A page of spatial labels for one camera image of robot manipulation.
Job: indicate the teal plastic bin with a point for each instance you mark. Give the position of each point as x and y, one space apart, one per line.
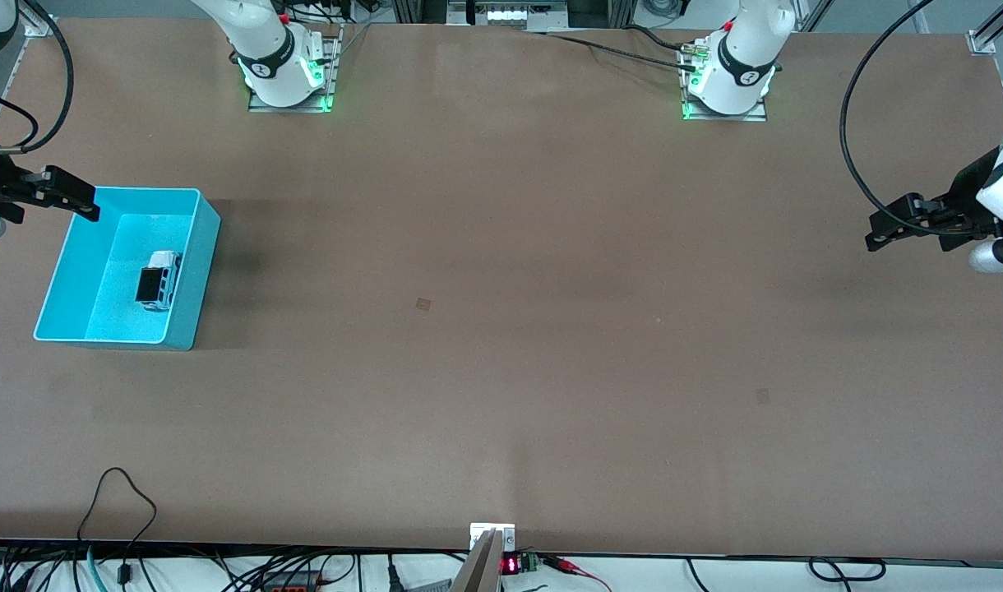
82 279

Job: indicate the white mounting bracket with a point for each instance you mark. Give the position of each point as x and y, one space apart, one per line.
481 530

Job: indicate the aluminium frame profile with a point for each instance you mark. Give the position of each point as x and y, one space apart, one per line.
991 33
37 25

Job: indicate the steel left arm base plate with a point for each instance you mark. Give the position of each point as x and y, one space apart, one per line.
756 115

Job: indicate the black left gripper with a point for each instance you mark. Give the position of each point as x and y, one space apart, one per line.
968 197

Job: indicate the white toy pickup truck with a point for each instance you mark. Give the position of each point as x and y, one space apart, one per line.
152 284

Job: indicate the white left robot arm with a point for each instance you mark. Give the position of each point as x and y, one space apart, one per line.
740 49

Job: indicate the orange power strip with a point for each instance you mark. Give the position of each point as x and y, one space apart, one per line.
292 585

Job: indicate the black power plug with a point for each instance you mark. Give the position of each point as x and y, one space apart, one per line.
393 575

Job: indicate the lit white panel device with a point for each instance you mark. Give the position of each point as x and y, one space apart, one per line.
506 15

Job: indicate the red digit display module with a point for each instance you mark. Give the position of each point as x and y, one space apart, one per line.
510 565

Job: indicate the steel right arm base plate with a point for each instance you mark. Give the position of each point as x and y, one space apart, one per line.
259 105

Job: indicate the red black clip leads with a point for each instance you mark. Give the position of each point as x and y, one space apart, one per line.
567 565

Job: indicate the grey metal bar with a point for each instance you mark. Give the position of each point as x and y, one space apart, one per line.
481 569

